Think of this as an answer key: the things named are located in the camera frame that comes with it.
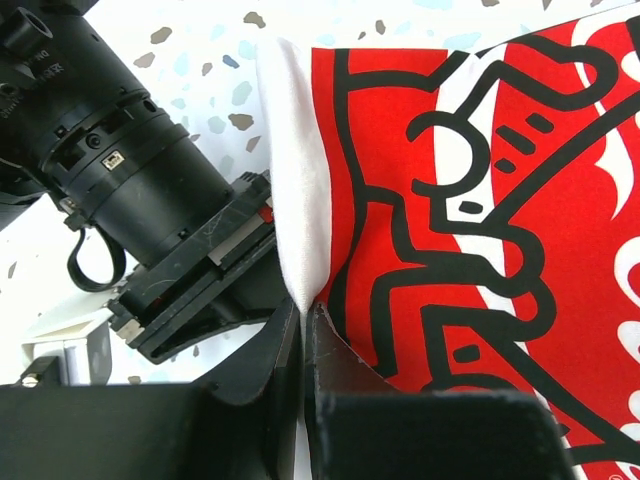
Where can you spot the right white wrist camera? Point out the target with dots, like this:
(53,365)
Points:
(76,331)

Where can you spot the white t-shirt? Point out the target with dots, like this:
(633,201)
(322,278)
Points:
(471,220)

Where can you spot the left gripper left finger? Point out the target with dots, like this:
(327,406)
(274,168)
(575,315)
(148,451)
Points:
(237,421)

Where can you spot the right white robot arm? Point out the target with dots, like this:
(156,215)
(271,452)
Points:
(78,126)

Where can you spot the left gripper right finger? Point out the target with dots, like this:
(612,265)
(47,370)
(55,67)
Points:
(360,427)

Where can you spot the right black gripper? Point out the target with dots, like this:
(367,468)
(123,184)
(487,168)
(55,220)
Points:
(224,275)

